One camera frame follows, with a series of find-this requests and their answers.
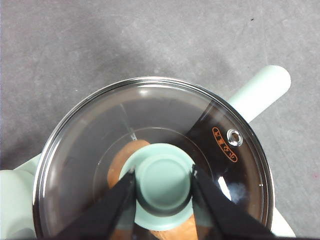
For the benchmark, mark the mint green breakfast machine base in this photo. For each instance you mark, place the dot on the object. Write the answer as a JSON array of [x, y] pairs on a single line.
[[27, 163]]

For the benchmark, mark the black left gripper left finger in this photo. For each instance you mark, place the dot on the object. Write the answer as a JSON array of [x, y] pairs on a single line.
[[107, 212]]

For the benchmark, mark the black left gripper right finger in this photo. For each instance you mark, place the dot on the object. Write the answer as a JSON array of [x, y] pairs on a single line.
[[220, 217]]

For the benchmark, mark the brown potato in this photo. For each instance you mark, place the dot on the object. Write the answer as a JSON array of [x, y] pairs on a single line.
[[120, 162]]

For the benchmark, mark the glass pot lid green knob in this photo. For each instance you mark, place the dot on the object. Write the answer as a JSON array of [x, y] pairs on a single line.
[[155, 107]]

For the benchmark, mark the mint green hinged grill lid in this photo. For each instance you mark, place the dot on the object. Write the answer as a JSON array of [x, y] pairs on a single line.
[[15, 200]]

